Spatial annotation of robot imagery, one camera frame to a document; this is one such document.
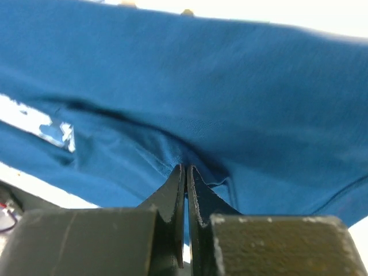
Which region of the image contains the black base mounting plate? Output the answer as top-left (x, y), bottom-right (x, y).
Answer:
top-left (1, 181), bottom-right (64, 233)

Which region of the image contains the blue Mickey t-shirt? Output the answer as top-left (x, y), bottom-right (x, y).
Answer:
top-left (1, 1), bottom-right (367, 225)

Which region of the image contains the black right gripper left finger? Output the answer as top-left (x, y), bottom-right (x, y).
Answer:
top-left (1, 165), bottom-right (185, 275)

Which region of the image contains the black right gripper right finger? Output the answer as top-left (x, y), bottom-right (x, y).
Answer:
top-left (186, 166), bottom-right (367, 276)

